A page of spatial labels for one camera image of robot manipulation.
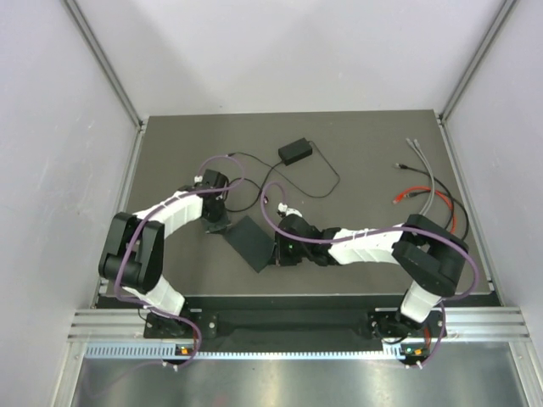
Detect grey ethernet cable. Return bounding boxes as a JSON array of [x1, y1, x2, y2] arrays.
[[405, 137, 434, 215], [413, 137, 438, 215]]

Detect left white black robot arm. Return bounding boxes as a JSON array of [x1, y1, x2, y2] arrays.
[[98, 170, 229, 337]]

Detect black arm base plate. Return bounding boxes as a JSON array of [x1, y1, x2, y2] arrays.
[[143, 296, 449, 340]]

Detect red ethernet cable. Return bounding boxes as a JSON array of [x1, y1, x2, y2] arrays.
[[392, 185, 457, 232]]

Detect grey slotted cable duct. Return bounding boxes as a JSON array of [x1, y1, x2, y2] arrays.
[[85, 343, 423, 360]]

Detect aluminium frame rail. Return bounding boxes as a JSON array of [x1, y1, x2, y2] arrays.
[[68, 307, 530, 342]]

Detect black network switch box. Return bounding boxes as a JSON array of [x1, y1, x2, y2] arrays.
[[224, 216, 275, 273]]

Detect black ethernet cable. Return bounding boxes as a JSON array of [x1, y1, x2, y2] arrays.
[[395, 161, 469, 241]]

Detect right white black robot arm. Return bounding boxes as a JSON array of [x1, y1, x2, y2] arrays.
[[274, 209, 468, 343]]

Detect black power adapter brick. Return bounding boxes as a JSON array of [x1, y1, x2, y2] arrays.
[[277, 137, 313, 166]]

